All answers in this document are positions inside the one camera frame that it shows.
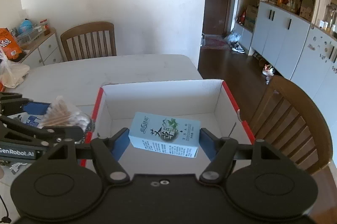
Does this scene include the light blue herbal carton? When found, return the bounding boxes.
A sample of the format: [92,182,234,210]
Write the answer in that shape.
[128,112,201,158]

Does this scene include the wooden chair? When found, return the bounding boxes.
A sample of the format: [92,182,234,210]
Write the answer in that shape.
[249,76,333,175]
[60,22,117,61]

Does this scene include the blue tissue pack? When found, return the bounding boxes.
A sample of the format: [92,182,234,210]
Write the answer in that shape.
[19,113,43,127]

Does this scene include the orange snack bag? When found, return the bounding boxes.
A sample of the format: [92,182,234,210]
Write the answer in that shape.
[0,28,25,62]

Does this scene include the clear plastic bag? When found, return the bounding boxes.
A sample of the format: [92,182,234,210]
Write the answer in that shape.
[0,49,30,89]

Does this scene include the cotton swab bag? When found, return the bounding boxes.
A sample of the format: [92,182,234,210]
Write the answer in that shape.
[38,96,95,134]

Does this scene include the red cardboard box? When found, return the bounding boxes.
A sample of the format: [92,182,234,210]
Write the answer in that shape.
[86,80,254,174]

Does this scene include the wooden chair right side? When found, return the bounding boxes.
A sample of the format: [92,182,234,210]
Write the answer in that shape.
[249,76,333,175]

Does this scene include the white drawer cabinet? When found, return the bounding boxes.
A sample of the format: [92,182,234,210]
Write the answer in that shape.
[20,27,63,69]

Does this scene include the wooden chair far side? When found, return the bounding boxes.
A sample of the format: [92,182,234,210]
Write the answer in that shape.
[60,22,117,61]

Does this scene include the grey wall cupboard unit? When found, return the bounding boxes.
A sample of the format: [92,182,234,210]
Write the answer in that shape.
[235,0,336,125]

